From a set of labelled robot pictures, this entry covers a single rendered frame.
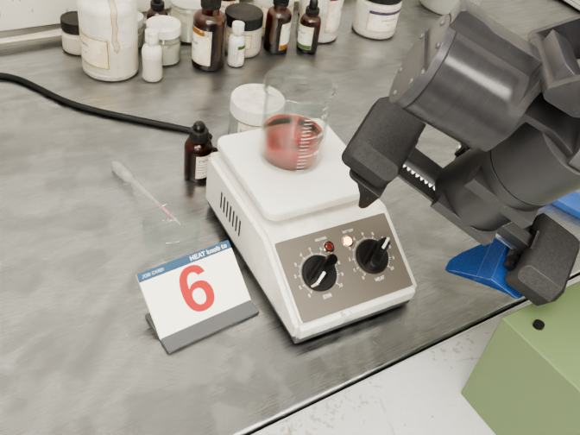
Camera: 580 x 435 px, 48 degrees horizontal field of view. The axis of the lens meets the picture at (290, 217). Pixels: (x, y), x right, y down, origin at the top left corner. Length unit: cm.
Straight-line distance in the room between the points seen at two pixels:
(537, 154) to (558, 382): 18
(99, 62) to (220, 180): 30
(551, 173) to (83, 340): 39
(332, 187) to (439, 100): 25
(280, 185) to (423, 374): 21
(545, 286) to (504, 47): 19
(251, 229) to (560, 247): 26
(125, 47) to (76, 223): 27
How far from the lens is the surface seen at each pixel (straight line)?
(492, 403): 57
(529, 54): 38
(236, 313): 59
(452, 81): 36
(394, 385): 58
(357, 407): 56
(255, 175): 60
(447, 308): 65
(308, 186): 59
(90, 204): 69
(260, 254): 58
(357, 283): 59
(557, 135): 39
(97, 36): 85
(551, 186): 41
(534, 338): 51
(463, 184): 44
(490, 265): 52
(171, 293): 57
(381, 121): 46
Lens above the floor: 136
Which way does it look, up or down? 42 degrees down
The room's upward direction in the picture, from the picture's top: 10 degrees clockwise
